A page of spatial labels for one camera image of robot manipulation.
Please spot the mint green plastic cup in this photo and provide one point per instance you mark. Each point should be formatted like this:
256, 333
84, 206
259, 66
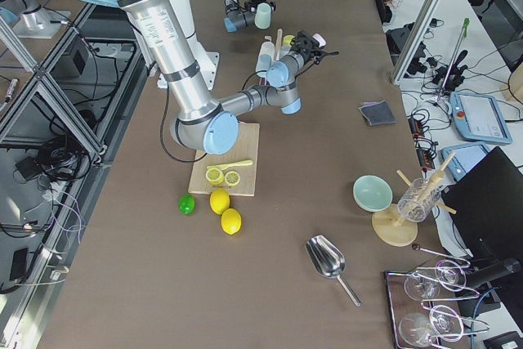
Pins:
263, 15

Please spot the pink plastic cup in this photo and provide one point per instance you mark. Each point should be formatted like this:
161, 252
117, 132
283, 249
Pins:
320, 40

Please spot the yellow plastic cup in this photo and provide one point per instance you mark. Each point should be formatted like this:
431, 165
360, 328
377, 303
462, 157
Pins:
287, 40

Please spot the light blue plastic cup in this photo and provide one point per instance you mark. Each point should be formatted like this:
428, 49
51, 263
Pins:
264, 62

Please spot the grey folded cloth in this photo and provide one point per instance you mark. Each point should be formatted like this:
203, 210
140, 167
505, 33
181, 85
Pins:
377, 113

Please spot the wooden cutting board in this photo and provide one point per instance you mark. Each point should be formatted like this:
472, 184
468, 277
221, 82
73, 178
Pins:
246, 147

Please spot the yellow plastic knife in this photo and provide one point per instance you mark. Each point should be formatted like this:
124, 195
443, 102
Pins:
224, 166

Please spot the lemon slice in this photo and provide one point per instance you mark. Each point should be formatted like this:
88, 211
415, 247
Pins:
232, 178
214, 176

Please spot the reacher grabber tool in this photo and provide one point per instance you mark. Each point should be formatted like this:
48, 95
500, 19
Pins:
450, 76

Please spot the mint green bowl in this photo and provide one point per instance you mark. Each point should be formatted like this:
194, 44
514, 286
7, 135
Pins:
372, 193

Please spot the whole yellow lemon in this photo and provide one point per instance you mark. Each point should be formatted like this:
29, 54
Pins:
219, 201
231, 221

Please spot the blue teach pendant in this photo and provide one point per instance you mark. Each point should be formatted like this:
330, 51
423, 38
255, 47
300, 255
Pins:
466, 157
478, 118

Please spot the clear textured glass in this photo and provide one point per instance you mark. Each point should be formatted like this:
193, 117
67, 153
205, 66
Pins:
416, 203

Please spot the green lime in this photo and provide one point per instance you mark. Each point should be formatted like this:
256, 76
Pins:
186, 204

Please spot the wooden mug tree stand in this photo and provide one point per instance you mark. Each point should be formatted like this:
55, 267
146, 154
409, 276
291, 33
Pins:
391, 227

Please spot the metal scoop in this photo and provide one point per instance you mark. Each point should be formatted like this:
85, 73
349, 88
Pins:
329, 261

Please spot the black monitor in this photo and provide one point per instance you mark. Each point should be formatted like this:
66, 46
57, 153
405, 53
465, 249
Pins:
488, 201

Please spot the wine glass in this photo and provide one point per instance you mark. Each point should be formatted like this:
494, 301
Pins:
439, 282
441, 324

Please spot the white camera stand base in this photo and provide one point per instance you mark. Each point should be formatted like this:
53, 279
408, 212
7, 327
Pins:
207, 60

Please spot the aluminium frame post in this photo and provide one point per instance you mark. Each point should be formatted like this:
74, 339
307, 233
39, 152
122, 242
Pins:
420, 25

